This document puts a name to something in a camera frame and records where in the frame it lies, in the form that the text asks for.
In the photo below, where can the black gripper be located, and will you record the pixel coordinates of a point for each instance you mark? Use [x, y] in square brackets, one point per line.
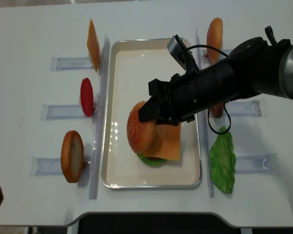
[179, 99]

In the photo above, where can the sesame bun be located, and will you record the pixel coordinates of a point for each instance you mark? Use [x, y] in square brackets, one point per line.
[139, 134]
[214, 39]

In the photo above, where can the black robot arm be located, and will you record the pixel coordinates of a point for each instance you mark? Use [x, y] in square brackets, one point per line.
[252, 68]

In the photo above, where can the cheese slice on burger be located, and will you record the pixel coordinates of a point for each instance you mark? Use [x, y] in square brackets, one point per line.
[166, 143]

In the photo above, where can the green lettuce leaf on burger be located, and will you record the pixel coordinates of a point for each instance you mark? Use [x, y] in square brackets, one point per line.
[152, 161]

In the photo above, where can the upright brown meat patty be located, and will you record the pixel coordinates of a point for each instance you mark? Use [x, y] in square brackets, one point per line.
[217, 110]

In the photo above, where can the upright red tomato slice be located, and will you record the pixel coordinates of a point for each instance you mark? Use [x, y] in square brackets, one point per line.
[86, 97]

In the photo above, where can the upright green lettuce leaf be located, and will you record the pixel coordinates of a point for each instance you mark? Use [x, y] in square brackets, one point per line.
[222, 163]

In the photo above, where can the upright cheese slice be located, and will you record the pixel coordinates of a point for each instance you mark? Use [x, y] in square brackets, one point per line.
[93, 46]

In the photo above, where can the clear holder under tomato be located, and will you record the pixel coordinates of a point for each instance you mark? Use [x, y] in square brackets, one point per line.
[53, 112]

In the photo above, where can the clear holder under cheese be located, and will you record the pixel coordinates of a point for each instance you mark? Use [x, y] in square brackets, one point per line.
[59, 63]

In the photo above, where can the clear holder under lettuce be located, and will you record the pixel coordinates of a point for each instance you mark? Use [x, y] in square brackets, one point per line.
[262, 164]

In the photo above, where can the white rectangular metal tray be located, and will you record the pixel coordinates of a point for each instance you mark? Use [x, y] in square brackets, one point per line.
[133, 64]

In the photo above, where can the upright bun slice left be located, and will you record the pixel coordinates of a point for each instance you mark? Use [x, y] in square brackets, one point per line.
[72, 156]

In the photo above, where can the clear holder under patty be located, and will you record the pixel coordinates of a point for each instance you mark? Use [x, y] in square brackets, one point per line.
[251, 108]

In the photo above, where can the clear holder under bun slice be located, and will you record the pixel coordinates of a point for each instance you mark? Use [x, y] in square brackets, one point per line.
[41, 166]

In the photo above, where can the left long clear rail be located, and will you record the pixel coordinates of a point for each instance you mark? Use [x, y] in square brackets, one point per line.
[101, 121]

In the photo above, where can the long clear rail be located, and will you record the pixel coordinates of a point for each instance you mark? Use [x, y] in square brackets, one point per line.
[101, 121]
[204, 126]

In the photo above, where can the right long clear rail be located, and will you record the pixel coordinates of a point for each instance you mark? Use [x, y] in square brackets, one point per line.
[204, 126]

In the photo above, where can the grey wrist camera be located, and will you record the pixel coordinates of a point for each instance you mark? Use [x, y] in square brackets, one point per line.
[176, 49]

